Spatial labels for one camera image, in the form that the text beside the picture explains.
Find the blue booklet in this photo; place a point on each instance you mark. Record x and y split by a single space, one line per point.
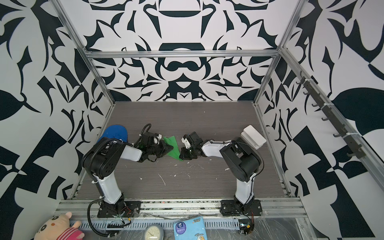
190 229

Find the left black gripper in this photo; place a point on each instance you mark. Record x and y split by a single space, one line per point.
165 150

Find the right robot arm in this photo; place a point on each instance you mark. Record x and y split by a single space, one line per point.
240 155

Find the white cable duct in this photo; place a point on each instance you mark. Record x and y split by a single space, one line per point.
142 224

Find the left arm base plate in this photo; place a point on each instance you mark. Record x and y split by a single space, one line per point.
122 209

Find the blue cloth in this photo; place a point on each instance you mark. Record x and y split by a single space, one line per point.
115 132

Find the round clock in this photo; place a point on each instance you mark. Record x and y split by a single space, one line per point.
154 232

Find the plush toy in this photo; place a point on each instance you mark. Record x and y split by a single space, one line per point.
58 228

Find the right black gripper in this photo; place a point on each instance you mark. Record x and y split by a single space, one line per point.
185 156

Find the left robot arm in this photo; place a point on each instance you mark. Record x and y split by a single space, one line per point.
100 163

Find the green square paper sheet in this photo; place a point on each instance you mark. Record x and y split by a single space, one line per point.
175 152

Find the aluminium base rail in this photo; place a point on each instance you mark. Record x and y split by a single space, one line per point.
182 208

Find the small electronics board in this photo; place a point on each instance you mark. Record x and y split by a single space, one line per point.
246 226

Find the white box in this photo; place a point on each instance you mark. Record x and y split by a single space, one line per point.
252 137

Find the black hook rail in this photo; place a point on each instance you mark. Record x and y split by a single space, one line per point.
333 115

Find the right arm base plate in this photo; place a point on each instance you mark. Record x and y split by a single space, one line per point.
236 208

